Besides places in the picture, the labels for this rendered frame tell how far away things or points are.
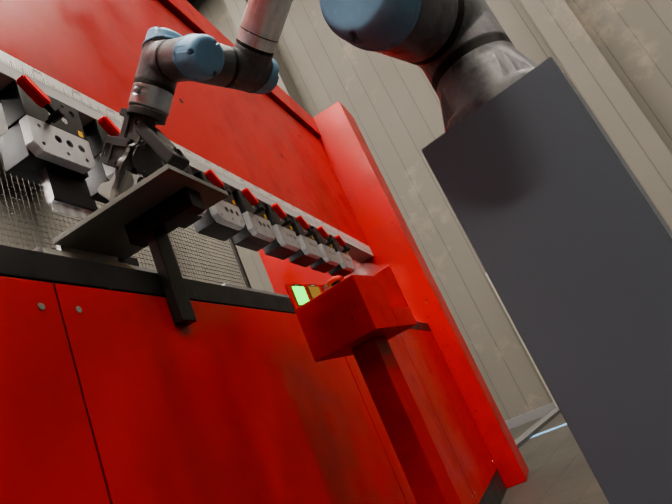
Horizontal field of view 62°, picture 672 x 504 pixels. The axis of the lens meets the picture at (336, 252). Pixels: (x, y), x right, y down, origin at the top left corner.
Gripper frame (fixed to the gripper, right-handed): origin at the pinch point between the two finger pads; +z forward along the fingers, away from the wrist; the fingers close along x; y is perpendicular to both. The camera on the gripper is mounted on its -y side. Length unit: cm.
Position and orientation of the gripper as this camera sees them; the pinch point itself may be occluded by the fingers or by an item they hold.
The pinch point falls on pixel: (129, 216)
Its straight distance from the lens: 110.9
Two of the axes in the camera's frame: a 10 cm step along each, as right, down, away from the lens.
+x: -4.1, -1.4, -9.0
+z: -2.4, 9.7, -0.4
